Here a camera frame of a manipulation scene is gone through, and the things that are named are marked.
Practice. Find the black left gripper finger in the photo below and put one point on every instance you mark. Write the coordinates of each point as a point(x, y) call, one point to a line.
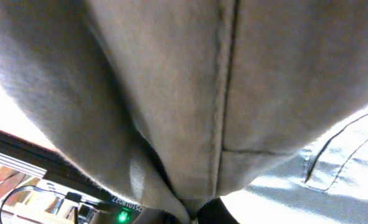
point(215, 212)

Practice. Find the khaki shorts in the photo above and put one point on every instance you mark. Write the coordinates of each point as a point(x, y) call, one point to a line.
point(170, 104)

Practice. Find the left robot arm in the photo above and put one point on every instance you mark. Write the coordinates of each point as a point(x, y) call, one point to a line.
point(120, 212)

